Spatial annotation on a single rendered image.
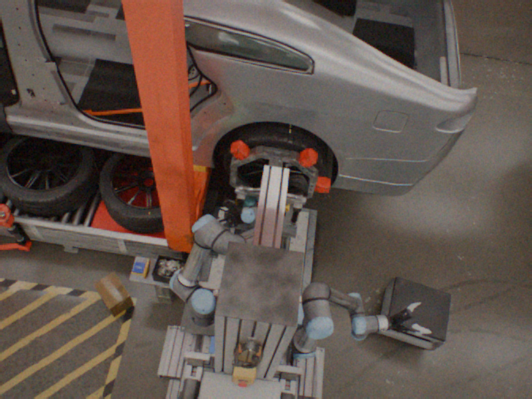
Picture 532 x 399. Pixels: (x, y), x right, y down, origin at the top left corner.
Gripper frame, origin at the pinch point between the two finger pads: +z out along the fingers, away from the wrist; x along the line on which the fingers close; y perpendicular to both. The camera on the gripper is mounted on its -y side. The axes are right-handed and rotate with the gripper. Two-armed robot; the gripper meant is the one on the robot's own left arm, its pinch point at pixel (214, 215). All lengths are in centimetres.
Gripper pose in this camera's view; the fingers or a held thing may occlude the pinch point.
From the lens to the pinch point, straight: 293.2
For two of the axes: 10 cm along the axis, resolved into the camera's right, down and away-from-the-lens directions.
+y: 3.9, 8.0, 4.6
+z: -8.7, 1.5, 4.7
